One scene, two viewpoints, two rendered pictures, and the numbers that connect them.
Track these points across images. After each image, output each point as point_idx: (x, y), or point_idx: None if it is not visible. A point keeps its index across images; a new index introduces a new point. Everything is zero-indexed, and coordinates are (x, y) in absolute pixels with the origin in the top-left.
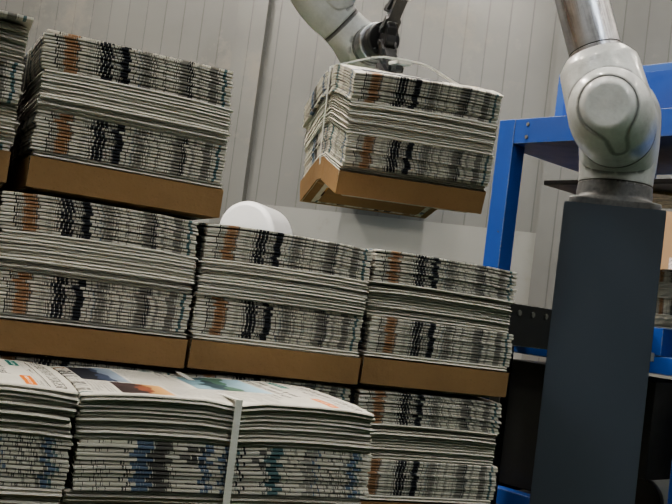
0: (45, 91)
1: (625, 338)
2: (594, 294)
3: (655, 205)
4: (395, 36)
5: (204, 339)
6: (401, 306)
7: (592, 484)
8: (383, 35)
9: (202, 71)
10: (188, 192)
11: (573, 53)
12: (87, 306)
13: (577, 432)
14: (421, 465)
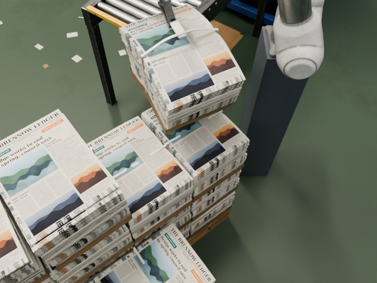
0: (47, 258)
1: (287, 101)
2: (276, 89)
3: None
4: None
5: (138, 236)
6: (205, 179)
7: (267, 136)
8: None
9: (107, 202)
10: (118, 224)
11: (283, 22)
12: (96, 263)
13: (263, 126)
14: (215, 196)
